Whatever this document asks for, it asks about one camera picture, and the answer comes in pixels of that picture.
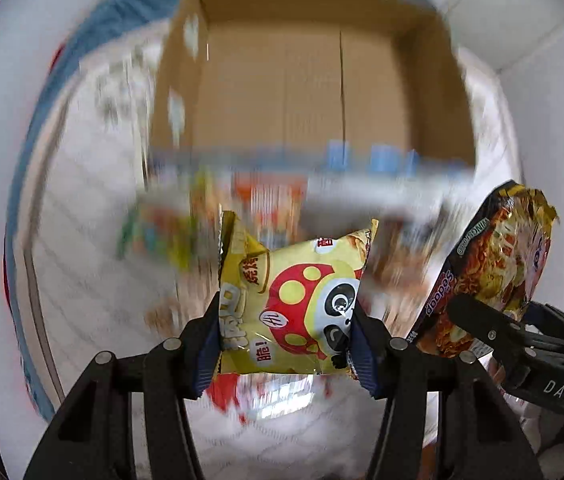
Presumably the yellow black noodle packet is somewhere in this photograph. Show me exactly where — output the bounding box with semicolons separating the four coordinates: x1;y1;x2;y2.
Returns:
405;180;558;358

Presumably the yellow panda snack bag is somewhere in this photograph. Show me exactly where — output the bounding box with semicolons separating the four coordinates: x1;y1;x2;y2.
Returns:
219;211;378;375

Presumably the small red snack packet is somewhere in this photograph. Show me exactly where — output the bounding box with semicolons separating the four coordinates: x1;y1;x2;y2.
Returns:
206;373;263;425

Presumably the brown snack bag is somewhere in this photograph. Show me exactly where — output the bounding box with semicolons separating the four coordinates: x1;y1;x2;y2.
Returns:
359;208;456;337

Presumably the white floral quilt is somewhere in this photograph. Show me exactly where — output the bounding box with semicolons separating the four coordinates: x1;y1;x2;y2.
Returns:
32;21;520;478

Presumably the colourful candy bag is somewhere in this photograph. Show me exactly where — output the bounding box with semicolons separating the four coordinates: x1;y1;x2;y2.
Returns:
116;172;221;273

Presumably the orange snack bag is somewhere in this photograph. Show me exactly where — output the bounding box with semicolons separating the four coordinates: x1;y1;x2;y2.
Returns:
232;172;307;249

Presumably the brown cardboard box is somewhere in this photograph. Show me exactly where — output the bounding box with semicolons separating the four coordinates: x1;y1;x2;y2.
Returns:
149;0;476;170

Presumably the blue bed sheet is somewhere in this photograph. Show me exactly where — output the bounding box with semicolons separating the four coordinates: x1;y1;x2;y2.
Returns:
2;0;178;422

